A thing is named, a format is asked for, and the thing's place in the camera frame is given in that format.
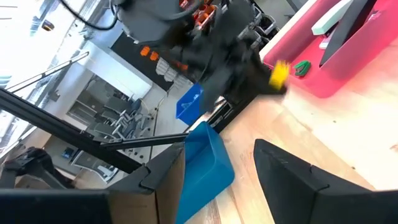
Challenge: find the green mini stapler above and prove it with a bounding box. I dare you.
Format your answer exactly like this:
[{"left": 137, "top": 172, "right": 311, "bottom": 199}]
[{"left": 294, "top": 60, "right": 312, "bottom": 77}]

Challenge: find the white stapler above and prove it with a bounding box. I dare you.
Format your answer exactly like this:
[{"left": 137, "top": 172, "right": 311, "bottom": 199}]
[{"left": 311, "top": 0, "right": 354, "bottom": 36}]

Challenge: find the black metal rig frame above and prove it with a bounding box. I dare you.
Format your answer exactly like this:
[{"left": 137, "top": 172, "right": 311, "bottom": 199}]
[{"left": 0, "top": 88, "right": 265, "bottom": 175}]

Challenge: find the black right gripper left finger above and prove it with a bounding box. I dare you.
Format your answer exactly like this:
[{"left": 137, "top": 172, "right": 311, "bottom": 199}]
[{"left": 107, "top": 141, "right": 187, "bottom": 224}]

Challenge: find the yellow mini stapler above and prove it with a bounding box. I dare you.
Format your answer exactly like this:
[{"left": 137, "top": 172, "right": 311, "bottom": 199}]
[{"left": 268, "top": 60, "right": 291, "bottom": 91}]

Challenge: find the pink plastic bin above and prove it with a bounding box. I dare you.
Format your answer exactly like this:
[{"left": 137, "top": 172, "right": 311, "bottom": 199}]
[{"left": 262, "top": 0, "right": 398, "bottom": 99}]

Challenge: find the blue recycling bin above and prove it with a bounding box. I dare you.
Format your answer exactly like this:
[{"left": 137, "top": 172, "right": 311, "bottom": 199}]
[{"left": 175, "top": 83, "right": 205, "bottom": 126}]

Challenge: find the grey horizontal pipe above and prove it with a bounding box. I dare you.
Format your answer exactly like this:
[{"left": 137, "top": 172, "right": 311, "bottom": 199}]
[{"left": 5, "top": 51, "right": 90, "bottom": 93}]

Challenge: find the storage bin rack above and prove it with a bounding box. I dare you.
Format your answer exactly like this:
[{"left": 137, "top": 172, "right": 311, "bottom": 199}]
[{"left": 139, "top": 0, "right": 279, "bottom": 91}]

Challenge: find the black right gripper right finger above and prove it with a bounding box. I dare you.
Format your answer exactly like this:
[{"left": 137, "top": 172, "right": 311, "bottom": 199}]
[{"left": 253, "top": 138, "right": 377, "bottom": 224}]

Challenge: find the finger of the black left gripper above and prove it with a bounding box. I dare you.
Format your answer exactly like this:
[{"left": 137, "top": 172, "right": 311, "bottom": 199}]
[
  {"left": 248, "top": 40, "right": 275, "bottom": 82},
  {"left": 223, "top": 78, "right": 288, "bottom": 106}
]

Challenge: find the blue plastic bin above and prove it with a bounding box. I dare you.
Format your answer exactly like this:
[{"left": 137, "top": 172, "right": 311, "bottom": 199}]
[{"left": 175, "top": 121, "right": 236, "bottom": 224}]

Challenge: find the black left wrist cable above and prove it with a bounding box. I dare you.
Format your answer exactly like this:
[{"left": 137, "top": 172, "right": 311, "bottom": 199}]
[{"left": 58, "top": 0, "right": 121, "bottom": 32}]

